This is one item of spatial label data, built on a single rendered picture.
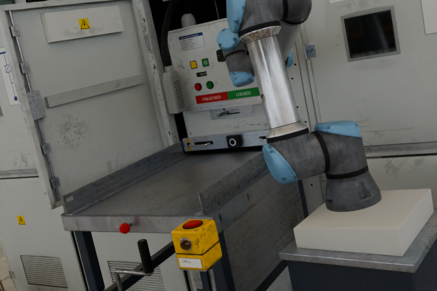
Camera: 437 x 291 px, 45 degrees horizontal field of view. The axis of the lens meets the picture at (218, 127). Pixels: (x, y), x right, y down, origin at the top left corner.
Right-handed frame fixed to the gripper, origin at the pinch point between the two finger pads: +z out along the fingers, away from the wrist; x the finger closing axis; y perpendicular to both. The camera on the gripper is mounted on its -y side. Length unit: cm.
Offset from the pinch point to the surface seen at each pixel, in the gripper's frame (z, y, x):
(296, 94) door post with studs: -2.9, 17.9, -18.2
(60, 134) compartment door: -29, -68, -22
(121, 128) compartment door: -3, -56, -21
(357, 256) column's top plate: -70, 37, -67
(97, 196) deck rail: -32, -53, -47
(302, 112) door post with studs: -1.5, 18.9, -24.9
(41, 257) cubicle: 58, -147, -79
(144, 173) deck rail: -7, -46, -40
